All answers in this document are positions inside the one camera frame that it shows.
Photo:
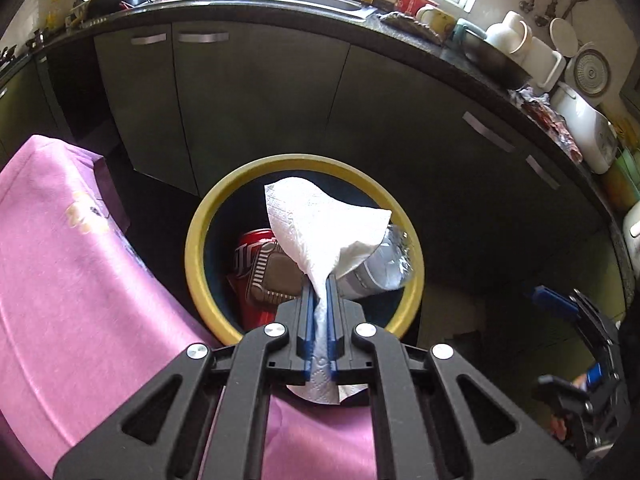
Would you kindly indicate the clear plastic water bottle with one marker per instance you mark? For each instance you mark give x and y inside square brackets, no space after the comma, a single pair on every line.
[385,265]

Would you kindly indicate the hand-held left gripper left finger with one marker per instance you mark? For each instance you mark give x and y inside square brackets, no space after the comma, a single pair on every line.
[306,320]

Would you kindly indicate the round perforated lid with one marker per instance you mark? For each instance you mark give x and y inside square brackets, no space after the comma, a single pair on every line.
[591,72]

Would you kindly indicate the crumpled snack wrappers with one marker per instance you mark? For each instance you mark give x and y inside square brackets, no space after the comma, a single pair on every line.
[547,115]

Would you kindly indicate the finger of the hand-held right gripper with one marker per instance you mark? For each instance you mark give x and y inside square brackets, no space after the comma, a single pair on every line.
[565,390]
[552,300]

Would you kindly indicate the brown woven rag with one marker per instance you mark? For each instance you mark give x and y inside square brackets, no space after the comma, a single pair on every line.
[407,24]

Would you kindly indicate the steel basin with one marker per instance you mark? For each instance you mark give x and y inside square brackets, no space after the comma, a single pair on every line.
[495,62]

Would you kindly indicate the yellow mug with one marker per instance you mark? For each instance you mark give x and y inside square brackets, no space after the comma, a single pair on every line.
[440,21]

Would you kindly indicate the white round plate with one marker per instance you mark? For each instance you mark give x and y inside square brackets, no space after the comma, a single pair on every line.
[564,37]

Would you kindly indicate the teal bowl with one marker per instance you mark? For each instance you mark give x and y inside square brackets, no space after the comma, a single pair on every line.
[467,30]

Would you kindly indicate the green plastic container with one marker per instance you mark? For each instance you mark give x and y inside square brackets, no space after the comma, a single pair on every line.
[622,182]

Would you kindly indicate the crushed red soda can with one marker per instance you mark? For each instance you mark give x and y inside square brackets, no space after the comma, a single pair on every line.
[245,260]

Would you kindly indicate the red mug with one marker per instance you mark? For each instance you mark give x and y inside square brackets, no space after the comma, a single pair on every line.
[409,1]

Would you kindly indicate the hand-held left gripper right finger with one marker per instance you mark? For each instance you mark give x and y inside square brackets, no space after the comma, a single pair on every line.
[334,320]

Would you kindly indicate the pink floral tablecloth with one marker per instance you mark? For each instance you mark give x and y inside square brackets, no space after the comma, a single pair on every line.
[75,285]

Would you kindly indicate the white plastic jug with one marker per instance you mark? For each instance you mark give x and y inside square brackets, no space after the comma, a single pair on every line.
[510,32]

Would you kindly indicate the white rice cooker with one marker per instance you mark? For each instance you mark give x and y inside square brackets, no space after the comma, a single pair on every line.
[587,130]

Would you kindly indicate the dark grey base cabinets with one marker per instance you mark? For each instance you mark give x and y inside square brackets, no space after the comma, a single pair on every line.
[250,100]

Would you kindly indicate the white paper tissue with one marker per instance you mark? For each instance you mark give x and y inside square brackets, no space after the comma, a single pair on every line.
[320,225]

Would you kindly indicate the yellow-rimmed dark trash bin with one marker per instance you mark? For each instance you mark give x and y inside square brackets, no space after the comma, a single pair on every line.
[200,230]

